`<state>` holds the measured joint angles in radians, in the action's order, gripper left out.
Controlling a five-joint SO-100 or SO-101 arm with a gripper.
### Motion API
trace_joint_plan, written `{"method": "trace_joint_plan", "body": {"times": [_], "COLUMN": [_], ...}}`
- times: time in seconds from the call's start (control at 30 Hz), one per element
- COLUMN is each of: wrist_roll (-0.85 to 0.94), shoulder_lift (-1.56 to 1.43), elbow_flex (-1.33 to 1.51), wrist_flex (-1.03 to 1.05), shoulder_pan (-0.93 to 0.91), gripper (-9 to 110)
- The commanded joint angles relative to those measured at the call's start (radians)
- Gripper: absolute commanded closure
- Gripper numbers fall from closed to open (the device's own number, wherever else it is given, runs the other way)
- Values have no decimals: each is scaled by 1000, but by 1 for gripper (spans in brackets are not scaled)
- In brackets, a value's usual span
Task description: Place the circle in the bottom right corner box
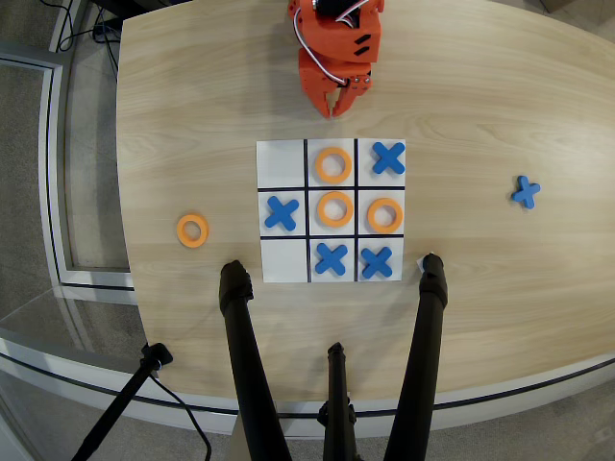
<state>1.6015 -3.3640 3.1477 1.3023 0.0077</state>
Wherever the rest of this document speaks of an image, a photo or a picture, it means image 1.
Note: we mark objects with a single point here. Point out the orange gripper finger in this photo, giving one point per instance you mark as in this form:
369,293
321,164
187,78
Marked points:
321,103
353,93

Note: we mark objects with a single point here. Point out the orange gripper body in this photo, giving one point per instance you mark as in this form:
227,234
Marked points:
314,79

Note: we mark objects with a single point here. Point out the blue foam cross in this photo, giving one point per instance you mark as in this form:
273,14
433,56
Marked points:
377,262
282,212
388,158
331,259
525,192

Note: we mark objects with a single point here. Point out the white tic-tac-toe board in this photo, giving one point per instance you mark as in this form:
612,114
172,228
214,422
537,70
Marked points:
283,168

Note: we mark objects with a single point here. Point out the small white tag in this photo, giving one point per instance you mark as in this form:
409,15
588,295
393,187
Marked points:
419,263

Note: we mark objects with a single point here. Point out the black tripod leg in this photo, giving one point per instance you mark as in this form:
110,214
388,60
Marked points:
423,355
337,398
245,355

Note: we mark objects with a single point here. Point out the thin black stand pole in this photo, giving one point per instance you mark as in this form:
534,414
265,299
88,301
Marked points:
125,398

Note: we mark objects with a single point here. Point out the grey metal floor frame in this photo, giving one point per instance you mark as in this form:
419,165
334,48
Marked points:
52,168

